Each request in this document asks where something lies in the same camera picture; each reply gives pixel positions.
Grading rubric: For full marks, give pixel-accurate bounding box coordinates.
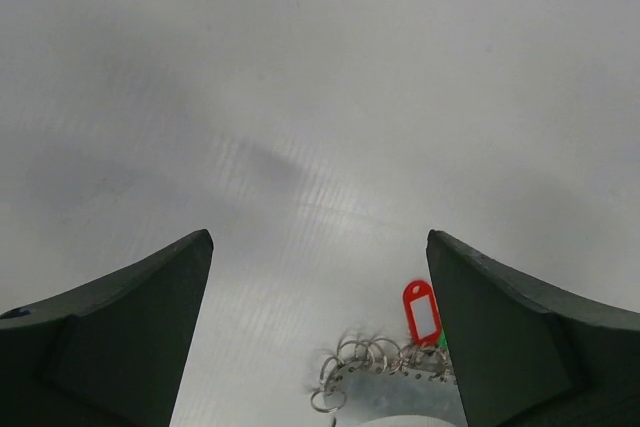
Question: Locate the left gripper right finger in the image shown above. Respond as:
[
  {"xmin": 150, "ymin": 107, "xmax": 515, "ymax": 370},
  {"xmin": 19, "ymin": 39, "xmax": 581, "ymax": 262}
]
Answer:
[{"xmin": 426, "ymin": 230, "xmax": 639, "ymax": 426}]

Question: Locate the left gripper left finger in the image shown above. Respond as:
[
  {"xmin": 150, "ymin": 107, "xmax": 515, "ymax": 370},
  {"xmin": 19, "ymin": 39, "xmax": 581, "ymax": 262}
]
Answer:
[{"xmin": 1, "ymin": 230, "xmax": 213, "ymax": 426}]

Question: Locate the green key tag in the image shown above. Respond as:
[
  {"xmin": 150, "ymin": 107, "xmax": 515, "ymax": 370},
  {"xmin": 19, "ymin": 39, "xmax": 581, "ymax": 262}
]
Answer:
[{"xmin": 434, "ymin": 329, "xmax": 448, "ymax": 351}]

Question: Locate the red key tag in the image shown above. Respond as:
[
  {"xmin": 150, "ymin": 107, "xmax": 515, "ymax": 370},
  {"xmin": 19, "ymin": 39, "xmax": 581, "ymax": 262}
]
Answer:
[{"xmin": 402, "ymin": 279, "xmax": 442, "ymax": 346}]

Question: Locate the metal key holder red handle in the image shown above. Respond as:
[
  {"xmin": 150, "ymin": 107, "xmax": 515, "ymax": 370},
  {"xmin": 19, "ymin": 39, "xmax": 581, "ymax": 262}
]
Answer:
[{"xmin": 309, "ymin": 333, "xmax": 469, "ymax": 426}]

